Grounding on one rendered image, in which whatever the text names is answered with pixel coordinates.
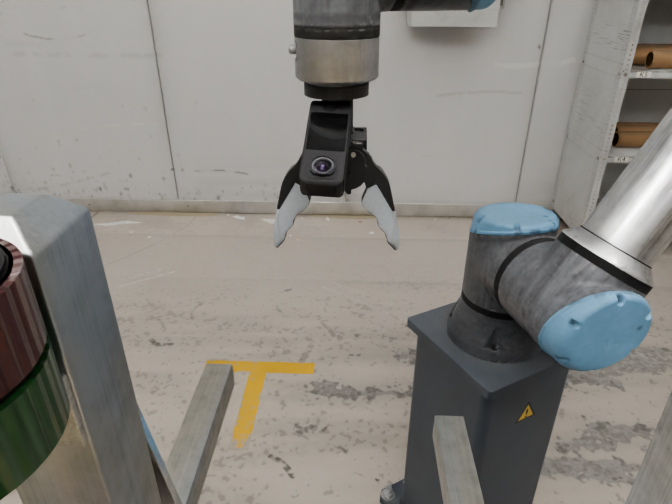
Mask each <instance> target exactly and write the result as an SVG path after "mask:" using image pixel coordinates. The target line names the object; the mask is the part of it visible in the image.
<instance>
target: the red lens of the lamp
mask: <svg viewBox="0 0 672 504"><path fill-rule="evenodd" d="M0 244H1V246H2V245H3V246H2V248H3V250H4V248H5V247H6V248H7V249H8V250H9V251H10V252H11V253H10V254H12V255H11V256H12V257H13V260H12V259H9V263H10V262H11V261H12V262H13V266H9V267H8V272H9V268H12V271H11V273H10V272H9V273H10V274H8V275H6V274H5V276H9V277H8V278H7V279H6V278H5V276H4V278H3V279H4V280H3V279H2V280H3V281H2V280H1V282H4V284H3V283H1V282H0V284H2V286H1V287H0V399H1V398H3V397H4V396H5V395H6V394H7V393H8V392H10V391H11V390H12V389H13V388H14V387H15V386H17V385H18V384H19V383H20V382H21V381H22V379H23V378H24V377H25V376H26V375H27V374H28V373H29V372H30V371H31V369H32V368H33V367H34V365H35V364H36V363H37V361H38V360H39V358H40V356H41V354H42V352H43V350H44V347H45V344H46V340H47V330H46V327H45V324H44V321H43V318H42V314H41V311H40V308H39V305H38V302H37V299H36V296H35V293H34V290H33V287H32V284H31V281H30V278H29V275H28V272H27V269H26V266H25V263H24V260H23V257H22V254H21V251H20V250H19V249H18V248H17V247H16V246H15V245H14V244H12V243H11V242H9V241H6V240H4V239H1V238H0ZM4 246H5V247H4ZM12 262H11V263H12Z"/></svg>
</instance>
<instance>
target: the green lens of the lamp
mask: <svg viewBox="0 0 672 504"><path fill-rule="evenodd" d="M69 413H70V400H69V397H68V394H67V391H66V388H65V385H64V382H63V378H62V375H61V372H60V369H59V366H58V363H57V360H56V357H55V354H54V351H53V348H52V345H51V342H50V339H49V336H48V333H47V340H46V344H45V347H44V350H43V352H42V354H41V356H40V358H39V360H38V362H37V364H36V366H35V368H34V370H33V371H32V372H31V374H30V375H29V377H28V378H27V379H26V381H25V382H24V383H23V384H22V385H21V386H20V387H19V388H18V389H17V390H16V391H15V392H14V393H13V394H12V395H11V396H10V397H9V398H8V399H7V400H5V401H4V402H3V403H2V404H1V405H0V500H2V499H3V498H4V497H5V496H7V495H8V494H9V493H11V492H12V491H13V490H15V489H16V488H17V487H19V486H20V485H21V484H22V483H23V482H24V481H25V480H26V479H27V478H29V477H30V476H31V475H32V474H33V473H34V472H35V471H36V470H37V469H38V468H39V467H40V465H41V464H42V463H43V462H44V461H45V460H46V459H47V458H48V456H49V455H50V454H51V452H52V451H53V449H54V448H55V447H56V445H57V444H58V442H59V440H60V438H61V436H62V435H63V433H64V430H65V428H66V425H67V422H68V418H69Z"/></svg>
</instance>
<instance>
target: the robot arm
mask: <svg viewBox="0 0 672 504"><path fill-rule="evenodd" d="M494 2H495V0H293V25H294V42H295V44H291V45H289V47H288V51H289V53H290V54H296V58H295V77H296V78H297V79H298V80H299V81H302V82H304V95H305V96H307V97H309V98H313V99H320V100H322V101H312V102H311V104H310V109H309V115H308V121H307V128H306V134H305V140H304V146H303V151H302V154H301V155H300V158H299V160H298V161H297V162H296V163H295V164H294V165H292V166H291V167H290V169H289V170H288V171H287V173H286V175H285V177H284V180H283V182H282V185H281V189H280V195H279V200H278V205H277V211H276V216H275V222H274V228H273V239H274V246H275V247H276V248H278V247H279V246H280V245H281V244H282V243H283V241H284V240H285V237H286V233H287V230H288V229H290V228H291V227H292V226H293V224H294V221H295V217H296V216H297V214H298V213H300V212H302V211H304V210H305V209H306V208H307V206H308V205H309V203H310V199H311V196H322V197H335V198H339V197H342V196H343V194H344V191H345V192H346V193H347V194H351V190H352V189H356V188H358V187H359V186H361V185H362V184H363V183H365V186H366V188H365V190H364V192H363V195H362V199H361V203H362V205H363V207H364V208H365V209H366V211H368V212H369V213H371V214H373V215H374V216H375V217H376V219H377V223H378V227H379V228H380V229H381V230H382V231H384V233H385V236H386V239H387V242H388V244H389V245H390V246H391V247H392V248H393V249H394V250H397V249H398V247H399V238H400V234H399V226H398V221H397V216H396V211H395V207H394V202H393V197H392V192H391V187H390V183H389V180H388V177H387V175H386V173H385V172H384V170H383V169H382V168H381V167H380V166H379V165H377V164H376V163H375V162H374V161H373V159H372V156H371V155H370V153H369V152H368V151H367V127H354V126H353V99H359V98H363V97H366V96H368V95H369V82H371V81H374V80H376V78H377V77H378V74H379V42H380V16H381V12H388V11H461V10H467V11H468V12H472V11H474V10H482V9H486V8H488V7H489V6H491V5H492V4H493V3H494ZM559 227H560V225H559V217H558V216H557V215H556V214H555V213H554V212H553V211H551V210H547V209H546V208H544V207H540V206H536V205H532V204H525V203H495V204H489V205H486V206H483V207H481V208H479V209H478V210H477V211H476V212H475V213H474V215H473V219H472V223H471V227H470V228H469V231H470V233H469V240H468V248H467V255H466V262H465V270H464V277H463V284H462V292H461V295H460V297H459V298H458V300H457V302H456V303H455V305H454V306H453V308H452V310H451V311H450V313H449V316H448V321H447V333H448V335H449V337H450V339H451V340H452V341H453V343H454V344H455V345H456V346H457V347H459V348H460V349H461V350H463V351H464V352H466V353H468V354H470V355H472V356H474V357H476V358H479V359H482V360H485V361H489V362H494V363H503V364H513V363H520V362H525V361H528V360H530V359H532V358H534V357H536V356H537V355H538V354H539V353H540V352H541V350H543V351H544V352H545V353H547V354H548V355H550V356H552V357H553V358H554V359H555V360H556V361H557V362H559V363H560V364H561V365H563V366H564V367H566V368H568V369H572V370H576V371H590V370H598V369H602V368H605V367H608V366H610V365H613V364H615V363H617V362H619V361H620V360H622V359H623V358H625V357H626V356H628V355H629V354H630V351H631V350H632V349H634V348H637V347H638V346H639V345H640V343H641V342H642V341H643V340H644V338H645V337H646V335H647V333H648V331H649V329H650V326H651V323H652V315H651V314H650V312H651V308H650V306H649V304H648V302H647V301H646V300H645V299H644V298H645V297H646V296H647V294H648V293H649V292H650V291H651V289H652V288H653V287H654V286H655V285H654V280H653V275H652V265H653V264H654V262H655V261H656V260H657V259H658V258H659V256H660V255H661V254H662V253H663V252H664V250H665V249H666V248H667V247H668V245H669V244H670V243H671V242H672V107H671V109H670V110H669V111H668V113H667V114H666V115H665V117H664V118H663V119H662V121H661V122H660V123H659V125H658V126H657V127H656V129H655V130H654V131H653V133H652V134H651V135H650V137H649V138H648V139H647V140H646V142H645V143H644V144H643V146H642V147H641V148H640V150H639V151H638V152H637V154H636V155H635V156H634V158H633V159H632V160H631V162H630V163H629V164H628V166H627V167H626V168H625V170H624V171H623V172H622V174H621V175H620V176H619V178H618V179H617V180H616V182H615V183H614V184H613V186H612V187H611V188H610V190H609V191H608V192H607V194H606V195H605V196H604V198H603V199H602V200H601V202H600V203H599V204H598V206H597V207H596V208H595V210H594V211H593V212H592V214H591V215H590V216H589V218H588V219H587V220H586V222H585V223H584V224H583V225H581V226H578V227H573V228H568V229H563V230H562V232H561V233H560V234H559V236H558V237H557V232H558V229H559Z"/></svg>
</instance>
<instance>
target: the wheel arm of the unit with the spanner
mask: <svg viewBox="0 0 672 504"><path fill-rule="evenodd" d="M234 385H235V383H234V374H233V366H232V364H212V363H206V365H205V367H204V370H203V372H202V375H201V377H200V380H199V382H198V385H197V387H196V390H195V392H194V395H193V397H192V400H191V402H190V405H189V407H188V410H187V412H186V415H185V417H184V419H183V422H182V424H181V427H180V429H179V432H178V434H177V437H176V439H175V442H174V444H173V447H172V449H171V452H170V454H169V457H168V459H167V462H166V464H165V466H166V468H167V470H168V473H169V475H170V477H171V479H172V481H173V484H174V486H175V488H176V490H177V493H178V495H179V497H180V499H181V502H182V504H198V501H199V498H200V495H201V492H202V488H203V485H204V482H205V479H206V475H207V472H208V469H209V466H210V462H211V459H212V456H213V453H214V449H215V446H216V443H217V440H218V437H219V433H220V430H221V427H222V424H223V420H224V417H225V414H226V411H227V407H228V404H229V401H230V398H231V394H232V391H233V388H234Z"/></svg>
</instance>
